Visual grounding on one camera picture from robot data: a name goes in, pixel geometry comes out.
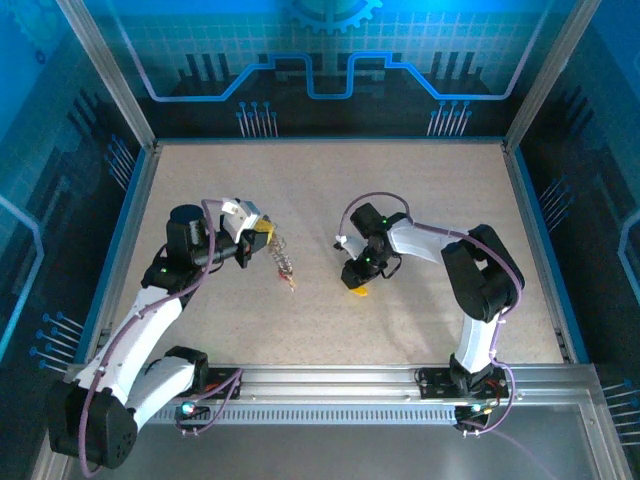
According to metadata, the small LED controller board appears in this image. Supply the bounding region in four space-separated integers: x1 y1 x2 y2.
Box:
453 399 494 426
175 399 211 422

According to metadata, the grey metal front panel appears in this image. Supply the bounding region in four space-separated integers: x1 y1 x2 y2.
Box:
29 402 634 480

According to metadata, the aluminium side rail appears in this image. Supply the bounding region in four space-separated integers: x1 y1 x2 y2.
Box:
74 142 162 369
501 139 576 365

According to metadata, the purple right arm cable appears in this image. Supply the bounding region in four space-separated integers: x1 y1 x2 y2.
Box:
338 191 524 436

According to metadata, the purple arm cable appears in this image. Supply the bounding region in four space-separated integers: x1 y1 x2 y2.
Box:
338 191 524 436
78 198 226 475

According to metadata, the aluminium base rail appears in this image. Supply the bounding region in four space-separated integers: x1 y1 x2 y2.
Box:
64 363 601 402

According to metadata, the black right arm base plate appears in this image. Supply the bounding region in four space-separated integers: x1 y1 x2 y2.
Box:
417 367 511 401

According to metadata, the slotted grey cable tray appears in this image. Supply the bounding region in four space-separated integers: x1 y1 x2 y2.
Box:
149 403 461 426

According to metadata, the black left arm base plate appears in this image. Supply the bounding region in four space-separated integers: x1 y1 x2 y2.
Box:
197 367 244 396

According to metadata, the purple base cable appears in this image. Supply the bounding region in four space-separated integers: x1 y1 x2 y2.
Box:
173 368 245 437

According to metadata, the aluminium frame post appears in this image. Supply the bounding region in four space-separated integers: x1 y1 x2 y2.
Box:
54 0 161 149
502 0 604 151

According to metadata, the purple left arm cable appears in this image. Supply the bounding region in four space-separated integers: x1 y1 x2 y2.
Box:
78 198 226 475

